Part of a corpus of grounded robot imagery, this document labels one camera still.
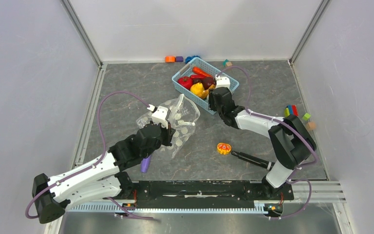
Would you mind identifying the dark red toy onion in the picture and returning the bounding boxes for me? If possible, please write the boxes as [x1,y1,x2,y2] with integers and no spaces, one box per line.
[201,77,216,90]

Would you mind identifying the yellow toy pear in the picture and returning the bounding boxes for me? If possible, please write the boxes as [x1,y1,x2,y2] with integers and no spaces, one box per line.
[190,82,205,97]

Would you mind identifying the clear dotted zip top bag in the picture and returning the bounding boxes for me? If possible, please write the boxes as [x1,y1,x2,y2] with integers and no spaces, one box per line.
[151,94,200,158]

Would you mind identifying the light blue plastic basket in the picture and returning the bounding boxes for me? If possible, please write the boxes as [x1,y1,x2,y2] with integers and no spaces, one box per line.
[172,58,239,115]

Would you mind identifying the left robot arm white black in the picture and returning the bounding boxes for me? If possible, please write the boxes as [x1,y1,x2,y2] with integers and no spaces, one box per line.
[32,122,175,224]

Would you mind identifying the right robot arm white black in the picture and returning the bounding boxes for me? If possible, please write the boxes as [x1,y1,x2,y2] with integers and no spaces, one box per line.
[208,87,317,199]

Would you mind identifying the orange toy croissant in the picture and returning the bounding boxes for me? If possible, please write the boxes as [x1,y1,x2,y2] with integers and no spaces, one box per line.
[199,85,215,99]

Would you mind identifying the purple toy microphone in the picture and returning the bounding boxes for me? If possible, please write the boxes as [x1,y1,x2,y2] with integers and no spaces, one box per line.
[140,155,152,173]

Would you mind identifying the red toy chili pepper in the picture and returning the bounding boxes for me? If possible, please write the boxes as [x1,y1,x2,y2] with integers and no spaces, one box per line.
[190,75,206,80]

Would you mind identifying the teal and tan cubes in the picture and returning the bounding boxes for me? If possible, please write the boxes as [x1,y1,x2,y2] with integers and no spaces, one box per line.
[223,59,232,67]

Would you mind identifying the orange toy carrot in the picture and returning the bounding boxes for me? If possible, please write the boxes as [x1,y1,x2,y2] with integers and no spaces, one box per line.
[192,66,213,78]

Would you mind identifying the red toy tomato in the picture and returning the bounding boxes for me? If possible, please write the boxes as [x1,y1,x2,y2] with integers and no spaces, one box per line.
[177,76,193,90]

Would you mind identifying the orange round toy slice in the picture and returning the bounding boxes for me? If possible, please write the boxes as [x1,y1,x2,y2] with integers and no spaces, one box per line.
[216,143,232,155]

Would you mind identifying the blue toy car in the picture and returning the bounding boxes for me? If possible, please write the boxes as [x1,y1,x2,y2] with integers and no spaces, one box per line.
[185,55,201,64]

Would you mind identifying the purple block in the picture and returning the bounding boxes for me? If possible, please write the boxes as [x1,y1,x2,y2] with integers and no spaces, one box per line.
[175,56,184,62]

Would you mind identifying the orange cylinder block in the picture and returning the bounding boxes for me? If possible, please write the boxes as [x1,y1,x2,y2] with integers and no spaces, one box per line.
[165,56,176,63]

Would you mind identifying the multicolour block stack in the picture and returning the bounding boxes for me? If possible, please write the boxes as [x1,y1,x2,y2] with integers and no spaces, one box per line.
[284,105,299,117]

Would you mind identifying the black marker pen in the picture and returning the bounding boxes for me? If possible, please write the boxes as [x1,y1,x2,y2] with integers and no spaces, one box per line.
[231,151,275,171]

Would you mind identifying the green cube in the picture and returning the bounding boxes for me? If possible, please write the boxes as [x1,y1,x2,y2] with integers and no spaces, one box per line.
[302,113,311,121]

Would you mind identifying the tan wooden cube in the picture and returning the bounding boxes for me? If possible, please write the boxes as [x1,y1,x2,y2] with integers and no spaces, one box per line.
[305,121,317,131]

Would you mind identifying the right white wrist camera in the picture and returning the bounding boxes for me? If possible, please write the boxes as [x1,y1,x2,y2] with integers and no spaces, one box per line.
[215,76,231,90]

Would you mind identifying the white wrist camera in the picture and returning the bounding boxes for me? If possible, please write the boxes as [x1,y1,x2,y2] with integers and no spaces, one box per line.
[215,76,231,90]
[147,104,169,129]

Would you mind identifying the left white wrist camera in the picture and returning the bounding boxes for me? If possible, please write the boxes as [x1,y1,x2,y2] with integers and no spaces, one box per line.
[147,104,169,129]

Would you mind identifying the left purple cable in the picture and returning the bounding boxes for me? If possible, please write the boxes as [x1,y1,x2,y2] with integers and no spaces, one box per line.
[25,91,152,220]

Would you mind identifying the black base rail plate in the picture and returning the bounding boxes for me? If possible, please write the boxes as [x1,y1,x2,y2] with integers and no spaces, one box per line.
[116,180,294,209]

